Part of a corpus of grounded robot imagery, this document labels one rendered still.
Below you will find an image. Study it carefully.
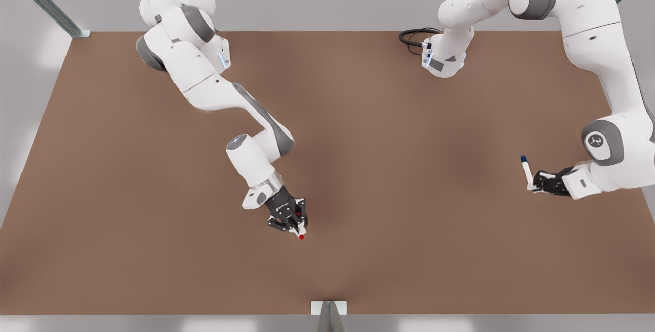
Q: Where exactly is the white marker with blue cap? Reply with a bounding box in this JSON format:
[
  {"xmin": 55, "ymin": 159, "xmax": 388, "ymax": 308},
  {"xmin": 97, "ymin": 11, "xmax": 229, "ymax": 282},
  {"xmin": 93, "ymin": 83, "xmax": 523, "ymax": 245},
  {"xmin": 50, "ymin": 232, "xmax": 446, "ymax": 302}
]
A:
[{"xmin": 520, "ymin": 155, "xmax": 535, "ymax": 191}]

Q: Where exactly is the black cable loop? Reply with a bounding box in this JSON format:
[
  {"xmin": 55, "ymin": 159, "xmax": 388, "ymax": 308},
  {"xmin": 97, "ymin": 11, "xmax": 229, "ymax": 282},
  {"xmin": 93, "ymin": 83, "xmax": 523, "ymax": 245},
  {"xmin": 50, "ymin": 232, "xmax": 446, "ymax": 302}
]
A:
[{"xmin": 399, "ymin": 27, "xmax": 442, "ymax": 56}]

